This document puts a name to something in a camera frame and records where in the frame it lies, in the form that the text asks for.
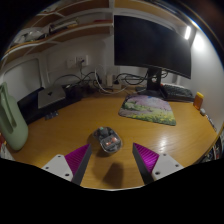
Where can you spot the white wall outlet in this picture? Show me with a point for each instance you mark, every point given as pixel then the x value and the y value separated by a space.
pixel 77 61

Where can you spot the white power strip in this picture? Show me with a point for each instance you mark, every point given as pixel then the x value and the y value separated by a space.
pixel 113 83

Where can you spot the wooden wall shelf unit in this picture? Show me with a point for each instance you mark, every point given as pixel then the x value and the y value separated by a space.
pixel 80 30

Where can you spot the black keyboard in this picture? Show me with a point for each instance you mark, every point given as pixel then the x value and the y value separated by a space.
pixel 178 92

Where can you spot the transparent computer mouse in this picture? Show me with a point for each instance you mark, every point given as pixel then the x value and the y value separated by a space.
pixel 108 140

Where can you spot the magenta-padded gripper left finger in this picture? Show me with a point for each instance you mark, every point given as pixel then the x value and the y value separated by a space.
pixel 58 164

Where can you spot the black computer monitor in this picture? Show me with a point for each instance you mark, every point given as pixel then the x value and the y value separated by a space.
pixel 150 43

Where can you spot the pale green jug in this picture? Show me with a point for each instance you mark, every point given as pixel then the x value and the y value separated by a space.
pixel 15 130

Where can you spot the bright lamp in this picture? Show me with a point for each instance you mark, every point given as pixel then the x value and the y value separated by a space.
pixel 188 32

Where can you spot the floral print mouse pad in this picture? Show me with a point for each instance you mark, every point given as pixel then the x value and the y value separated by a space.
pixel 148 108

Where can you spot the orange bottle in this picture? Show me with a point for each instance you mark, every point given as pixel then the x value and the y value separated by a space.
pixel 198 101

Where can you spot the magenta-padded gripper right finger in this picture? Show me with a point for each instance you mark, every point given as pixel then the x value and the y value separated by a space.
pixel 164 163

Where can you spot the small white block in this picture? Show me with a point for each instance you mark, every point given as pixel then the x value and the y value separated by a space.
pixel 202 112

